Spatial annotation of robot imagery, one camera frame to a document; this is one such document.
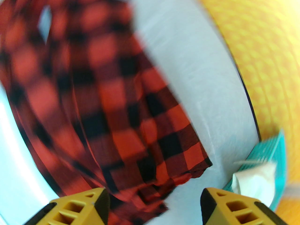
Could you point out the teal plastic basket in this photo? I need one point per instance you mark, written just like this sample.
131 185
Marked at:
269 149

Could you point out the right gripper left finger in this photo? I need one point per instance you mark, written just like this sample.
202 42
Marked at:
77 210

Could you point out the red black plaid shirt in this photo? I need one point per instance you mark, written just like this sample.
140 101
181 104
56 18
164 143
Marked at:
105 102

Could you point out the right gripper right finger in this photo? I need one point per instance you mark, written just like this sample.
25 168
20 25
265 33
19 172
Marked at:
234 210

